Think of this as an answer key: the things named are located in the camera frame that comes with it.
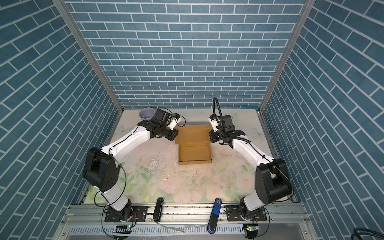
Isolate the brown cardboard paper box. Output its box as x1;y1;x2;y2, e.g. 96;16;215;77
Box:
175;125;212;165

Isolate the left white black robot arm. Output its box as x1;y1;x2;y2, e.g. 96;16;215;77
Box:
83;109;183;222

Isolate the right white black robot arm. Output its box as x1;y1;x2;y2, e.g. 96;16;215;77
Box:
209;97;294;219

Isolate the lavender ceramic cup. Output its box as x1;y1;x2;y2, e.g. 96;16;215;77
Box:
139;107;156;120

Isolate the black marker pen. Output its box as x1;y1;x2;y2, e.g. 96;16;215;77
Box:
153;198;164;223

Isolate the blue black stapler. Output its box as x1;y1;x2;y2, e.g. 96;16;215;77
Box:
207;198;222;234

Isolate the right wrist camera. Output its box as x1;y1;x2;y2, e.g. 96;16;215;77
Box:
209;114;219;132

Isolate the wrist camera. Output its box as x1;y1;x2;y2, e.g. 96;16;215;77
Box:
168;113;181;130
209;114;219;132

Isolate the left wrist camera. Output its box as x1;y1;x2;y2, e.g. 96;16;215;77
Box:
168;113;181;130

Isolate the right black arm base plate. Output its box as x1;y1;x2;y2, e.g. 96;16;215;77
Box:
223;205;267;222

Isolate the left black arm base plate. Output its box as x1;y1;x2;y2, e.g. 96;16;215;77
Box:
103;205;148;223

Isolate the aluminium front rail frame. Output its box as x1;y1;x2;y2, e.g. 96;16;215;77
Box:
54;203;317;240

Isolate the right aluminium corner post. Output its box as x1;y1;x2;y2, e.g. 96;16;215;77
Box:
259;0;316;112

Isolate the aluminium corner post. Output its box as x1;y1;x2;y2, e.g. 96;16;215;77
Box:
259;0;316;112
52;0;124;114

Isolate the left aluminium corner post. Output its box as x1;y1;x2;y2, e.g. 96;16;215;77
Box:
52;0;124;114

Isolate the black cable bottom right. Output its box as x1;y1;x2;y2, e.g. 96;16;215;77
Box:
350;227;384;240

